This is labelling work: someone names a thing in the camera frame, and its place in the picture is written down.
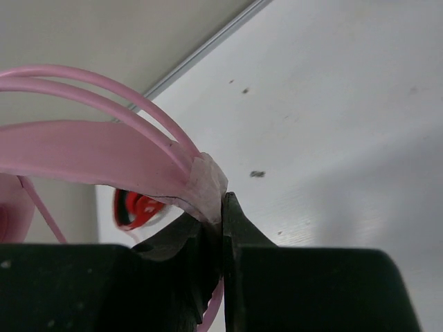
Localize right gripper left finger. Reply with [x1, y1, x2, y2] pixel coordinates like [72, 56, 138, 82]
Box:
[1, 214, 224, 331]

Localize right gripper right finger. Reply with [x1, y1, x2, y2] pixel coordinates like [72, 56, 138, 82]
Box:
[222, 192, 421, 331]

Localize pink headphones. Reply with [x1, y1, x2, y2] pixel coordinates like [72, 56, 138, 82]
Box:
[0, 64, 230, 332]

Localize red headphones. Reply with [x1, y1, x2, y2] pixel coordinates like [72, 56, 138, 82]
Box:
[113, 189, 165, 231]

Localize red headphone cable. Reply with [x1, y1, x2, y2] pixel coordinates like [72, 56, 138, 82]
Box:
[126, 228, 143, 246]

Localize aluminium rail frame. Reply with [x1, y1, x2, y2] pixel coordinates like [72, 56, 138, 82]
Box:
[117, 0, 274, 122]

